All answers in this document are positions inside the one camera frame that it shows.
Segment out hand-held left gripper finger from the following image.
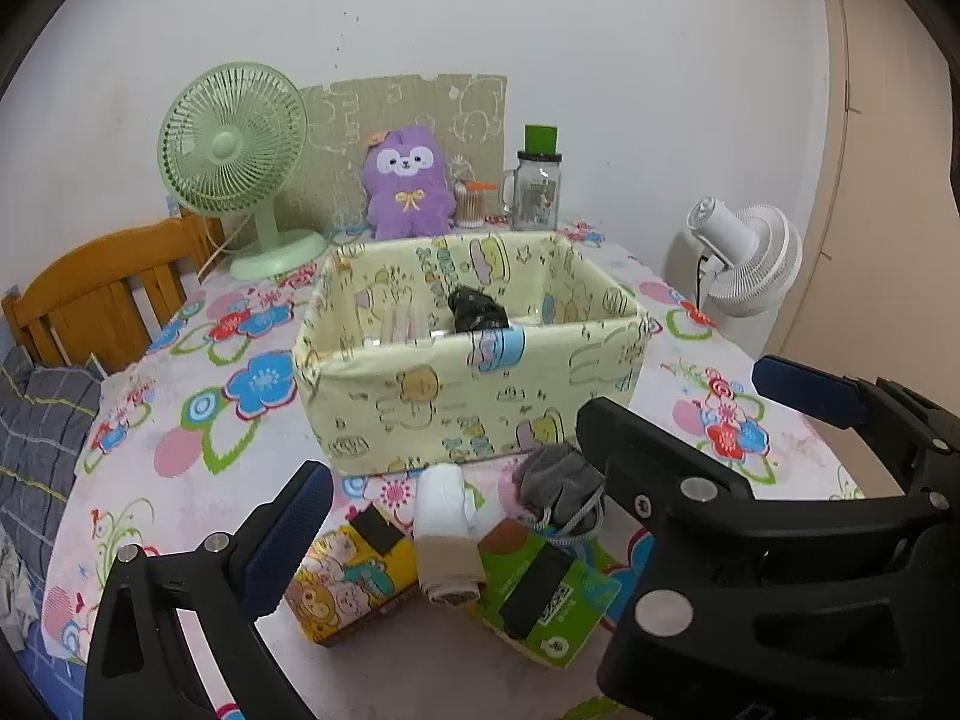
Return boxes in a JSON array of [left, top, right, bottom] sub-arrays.
[[82, 460, 335, 720]]

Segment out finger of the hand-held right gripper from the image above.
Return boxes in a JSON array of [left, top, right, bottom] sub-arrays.
[[752, 354, 960, 520], [576, 397, 925, 700]]

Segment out cartoon bear tissue pack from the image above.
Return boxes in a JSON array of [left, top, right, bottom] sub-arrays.
[[285, 506, 421, 646]]

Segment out green tissue pack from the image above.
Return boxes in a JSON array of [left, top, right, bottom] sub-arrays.
[[476, 517, 623, 670]]

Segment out grey socks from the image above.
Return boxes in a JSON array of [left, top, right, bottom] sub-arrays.
[[514, 444, 610, 541]]

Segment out white beige socks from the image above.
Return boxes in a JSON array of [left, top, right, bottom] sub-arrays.
[[415, 463, 507, 606]]

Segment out yellow cartoon storage box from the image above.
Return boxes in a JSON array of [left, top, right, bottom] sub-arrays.
[[292, 231, 652, 477]]

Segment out pink packet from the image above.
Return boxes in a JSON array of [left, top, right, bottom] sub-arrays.
[[360, 292, 443, 350]]

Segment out black plastic bag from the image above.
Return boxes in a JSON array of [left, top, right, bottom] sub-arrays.
[[448, 286, 511, 335]]

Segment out white standing fan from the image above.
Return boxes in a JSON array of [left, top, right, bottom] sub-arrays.
[[686, 195, 803, 320]]

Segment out beige door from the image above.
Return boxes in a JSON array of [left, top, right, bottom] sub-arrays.
[[806, 0, 960, 406]]

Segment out grey plaid blanket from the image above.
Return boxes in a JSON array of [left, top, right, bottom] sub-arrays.
[[0, 345, 106, 616]]

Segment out white crumpled cloth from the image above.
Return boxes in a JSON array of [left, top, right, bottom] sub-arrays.
[[0, 540, 38, 646]]

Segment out blue bed sheet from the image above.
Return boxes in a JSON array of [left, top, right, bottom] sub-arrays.
[[11, 615, 57, 691]]

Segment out glass jar with green lid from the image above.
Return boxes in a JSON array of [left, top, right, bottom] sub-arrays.
[[501, 124, 563, 232]]

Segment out purple plush toy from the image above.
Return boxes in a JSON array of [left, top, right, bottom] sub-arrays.
[[360, 126, 457, 241]]

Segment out cotton swab jar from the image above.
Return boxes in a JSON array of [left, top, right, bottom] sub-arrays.
[[454, 181, 500, 230]]

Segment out green desk fan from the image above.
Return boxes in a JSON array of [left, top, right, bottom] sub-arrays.
[[157, 64, 329, 282]]

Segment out printed cardboard board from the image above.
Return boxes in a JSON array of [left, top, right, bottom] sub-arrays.
[[298, 73, 509, 237]]

